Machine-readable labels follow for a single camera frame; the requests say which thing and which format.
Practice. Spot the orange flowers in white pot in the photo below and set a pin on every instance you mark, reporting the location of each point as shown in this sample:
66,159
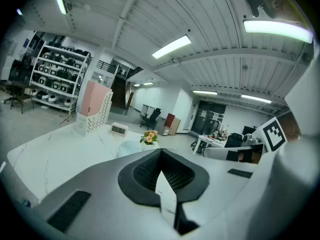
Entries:
149,137

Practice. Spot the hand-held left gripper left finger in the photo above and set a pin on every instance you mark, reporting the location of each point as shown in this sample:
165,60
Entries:
105,199

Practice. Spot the white partition desk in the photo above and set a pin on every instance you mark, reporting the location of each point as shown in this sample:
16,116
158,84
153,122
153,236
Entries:
147,109

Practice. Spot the light teal zippered fabric pouch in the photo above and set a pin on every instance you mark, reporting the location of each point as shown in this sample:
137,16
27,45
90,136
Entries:
128,147

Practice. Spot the white cluttered desk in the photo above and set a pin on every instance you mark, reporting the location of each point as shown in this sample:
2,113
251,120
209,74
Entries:
211,141

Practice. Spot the dark double door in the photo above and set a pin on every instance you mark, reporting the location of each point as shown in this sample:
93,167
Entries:
208,117

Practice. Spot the pink digital clock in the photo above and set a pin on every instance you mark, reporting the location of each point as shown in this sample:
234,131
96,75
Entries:
119,129

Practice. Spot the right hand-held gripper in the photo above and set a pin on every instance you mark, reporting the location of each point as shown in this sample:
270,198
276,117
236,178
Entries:
273,136

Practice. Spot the white metal shelf rack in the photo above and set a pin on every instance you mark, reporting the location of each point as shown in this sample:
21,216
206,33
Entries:
37,59

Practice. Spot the person's head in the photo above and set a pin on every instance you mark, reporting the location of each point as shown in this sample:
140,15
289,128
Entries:
277,4

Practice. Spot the dark desk with chair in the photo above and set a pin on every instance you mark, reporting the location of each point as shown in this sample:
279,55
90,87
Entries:
18,94

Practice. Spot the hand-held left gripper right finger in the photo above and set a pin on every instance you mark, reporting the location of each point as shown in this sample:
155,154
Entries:
215,184

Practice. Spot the black balcony railing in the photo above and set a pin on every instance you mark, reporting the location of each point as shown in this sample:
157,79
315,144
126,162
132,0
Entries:
106,66

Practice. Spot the dark staircase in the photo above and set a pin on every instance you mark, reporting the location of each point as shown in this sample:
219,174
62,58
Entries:
119,91

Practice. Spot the red and wood cabinet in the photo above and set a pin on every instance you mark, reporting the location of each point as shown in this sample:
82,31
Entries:
172,124

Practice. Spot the rows of black white devices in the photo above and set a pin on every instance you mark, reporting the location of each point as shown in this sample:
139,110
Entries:
58,72

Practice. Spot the black office chair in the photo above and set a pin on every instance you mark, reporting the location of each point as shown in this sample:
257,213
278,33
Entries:
233,140
152,117

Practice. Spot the black monitor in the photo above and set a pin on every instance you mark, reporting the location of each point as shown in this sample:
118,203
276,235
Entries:
248,130

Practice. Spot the white perforated file holder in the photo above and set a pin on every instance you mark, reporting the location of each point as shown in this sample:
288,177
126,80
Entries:
96,122

